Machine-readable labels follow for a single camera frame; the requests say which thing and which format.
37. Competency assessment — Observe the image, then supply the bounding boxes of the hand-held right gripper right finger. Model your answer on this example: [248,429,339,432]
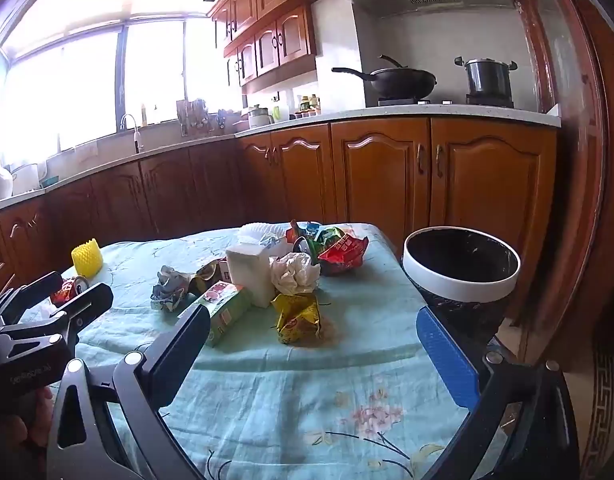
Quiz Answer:
[416,306,581,480]

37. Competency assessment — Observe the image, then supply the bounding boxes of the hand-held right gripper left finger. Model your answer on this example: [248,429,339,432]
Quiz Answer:
[47,304,211,480]

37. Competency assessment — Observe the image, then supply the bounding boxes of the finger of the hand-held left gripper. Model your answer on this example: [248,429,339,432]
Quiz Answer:
[0,271,63,332]
[0,283,114,357]

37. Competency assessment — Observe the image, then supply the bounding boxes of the white rimmed black bin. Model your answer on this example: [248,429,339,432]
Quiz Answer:
[403,226,522,361]

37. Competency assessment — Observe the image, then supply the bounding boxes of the white tissue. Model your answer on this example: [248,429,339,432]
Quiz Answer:
[270,252,322,295]

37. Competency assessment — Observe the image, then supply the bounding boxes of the red snack bag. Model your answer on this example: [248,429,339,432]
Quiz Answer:
[317,234,371,277]

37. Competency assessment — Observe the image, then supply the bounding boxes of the green snack bag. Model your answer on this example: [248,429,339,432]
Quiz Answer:
[292,226,350,263]

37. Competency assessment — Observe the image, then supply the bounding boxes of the person's left hand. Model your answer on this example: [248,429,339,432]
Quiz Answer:
[0,385,56,466]

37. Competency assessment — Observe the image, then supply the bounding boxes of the red drink can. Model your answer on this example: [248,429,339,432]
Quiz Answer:
[50,276,90,307]

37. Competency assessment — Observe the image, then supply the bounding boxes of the yellow foam fruit net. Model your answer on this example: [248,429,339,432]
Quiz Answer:
[71,240,104,278]

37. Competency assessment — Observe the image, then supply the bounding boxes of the crumpled grey blue wrapper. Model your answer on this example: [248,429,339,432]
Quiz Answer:
[150,266,196,314]

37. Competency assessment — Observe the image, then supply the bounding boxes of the brown crumpled wrapper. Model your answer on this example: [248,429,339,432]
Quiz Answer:
[193,259,227,294]

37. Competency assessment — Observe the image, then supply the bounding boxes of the white paper box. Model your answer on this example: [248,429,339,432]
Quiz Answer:
[225,241,281,308]

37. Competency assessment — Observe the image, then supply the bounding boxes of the white pot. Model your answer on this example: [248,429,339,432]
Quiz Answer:
[10,162,40,195]

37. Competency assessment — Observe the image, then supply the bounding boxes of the yellow snack bag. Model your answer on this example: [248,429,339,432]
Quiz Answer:
[270,292,322,345]

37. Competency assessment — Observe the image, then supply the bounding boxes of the teal floral tablecloth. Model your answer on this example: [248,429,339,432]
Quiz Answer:
[17,222,508,480]

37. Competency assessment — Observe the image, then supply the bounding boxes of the white foam fruit net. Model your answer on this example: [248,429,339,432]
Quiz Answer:
[236,221,289,247]

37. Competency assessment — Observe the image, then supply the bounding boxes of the patterned floor rug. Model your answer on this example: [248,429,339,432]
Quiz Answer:
[581,337,614,480]

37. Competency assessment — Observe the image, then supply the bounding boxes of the chrome kitchen faucet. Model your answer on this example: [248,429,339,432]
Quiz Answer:
[119,113,144,155]

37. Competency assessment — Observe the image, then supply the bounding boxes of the wooden lower cabinets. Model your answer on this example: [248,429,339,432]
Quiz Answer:
[0,117,559,302]

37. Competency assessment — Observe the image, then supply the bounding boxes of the wooden cabinets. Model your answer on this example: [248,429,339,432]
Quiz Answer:
[0,117,559,302]
[209,0,349,94]

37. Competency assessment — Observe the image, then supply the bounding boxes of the kitchen window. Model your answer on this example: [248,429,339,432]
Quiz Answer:
[0,7,249,173]

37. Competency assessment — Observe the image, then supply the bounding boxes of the knife rack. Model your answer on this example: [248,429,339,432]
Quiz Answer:
[175,98,211,136]

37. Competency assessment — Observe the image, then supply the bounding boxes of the white electric jug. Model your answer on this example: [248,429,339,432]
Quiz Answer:
[246,104,276,131]

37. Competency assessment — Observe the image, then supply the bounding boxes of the grey kitchen countertop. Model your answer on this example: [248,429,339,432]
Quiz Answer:
[0,104,562,217]

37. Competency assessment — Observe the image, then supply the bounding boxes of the gas stove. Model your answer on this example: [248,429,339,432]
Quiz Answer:
[376,93,516,109]

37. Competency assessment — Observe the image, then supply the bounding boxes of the group of condiment bottles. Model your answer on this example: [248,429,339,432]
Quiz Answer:
[293,93,322,115]

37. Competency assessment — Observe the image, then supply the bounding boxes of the black wok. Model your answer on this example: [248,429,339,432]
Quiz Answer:
[331,54,438,100]

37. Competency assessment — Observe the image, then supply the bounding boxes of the black cooking pot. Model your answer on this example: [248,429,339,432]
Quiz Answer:
[454,56,518,97]

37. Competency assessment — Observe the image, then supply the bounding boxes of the wooden upper cabinets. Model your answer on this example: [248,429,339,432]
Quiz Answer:
[209,0,349,94]

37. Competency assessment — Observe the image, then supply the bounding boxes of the wooden door frame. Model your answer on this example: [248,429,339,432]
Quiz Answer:
[504,0,614,373]

